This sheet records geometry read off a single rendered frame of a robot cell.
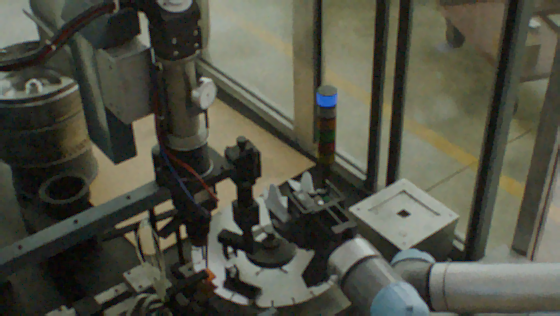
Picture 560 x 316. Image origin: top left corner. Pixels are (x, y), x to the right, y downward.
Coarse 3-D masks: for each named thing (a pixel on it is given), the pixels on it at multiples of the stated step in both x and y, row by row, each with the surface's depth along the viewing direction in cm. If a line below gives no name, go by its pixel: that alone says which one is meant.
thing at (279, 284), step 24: (216, 216) 165; (264, 216) 165; (216, 240) 159; (192, 264) 154; (216, 264) 153; (240, 264) 153; (288, 264) 153; (216, 288) 148; (240, 288) 148; (264, 288) 147; (288, 288) 147; (312, 288) 147
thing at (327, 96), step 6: (318, 90) 166; (324, 90) 166; (330, 90) 166; (336, 90) 166; (318, 96) 166; (324, 96) 164; (330, 96) 164; (336, 96) 166; (318, 102) 167; (324, 102) 165; (330, 102) 165; (336, 102) 167
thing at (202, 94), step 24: (168, 72) 117; (192, 72) 119; (168, 96) 121; (192, 96) 117; (192, 120) 123; (168, 144) 125; (192, 168) 128; (216, 168) 131; (192, 192) 128; (216, 192) 134; (192, 216) 133; (192, 240) 140; (192, 288) 154; (336, 288) 160; (192, 312) 151; (216, 312) 152; (264, 312) 136; (288, 312) 155; (312, 312) 155; (336, 312) 155
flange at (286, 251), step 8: (256, 232) 159; (280, 240) 155; (264, 248) 154; (272, 248) 154; (280, 248) 155; (288, 248) 155; (296, 248) 155; (248, 256) 154; (256, 256) 153; (264, 256) 153; (272, 256) 153; (280, 256) 153; (288, 256) 153; (264, 264) 152; (272, 264) 152; (280, 264) 153
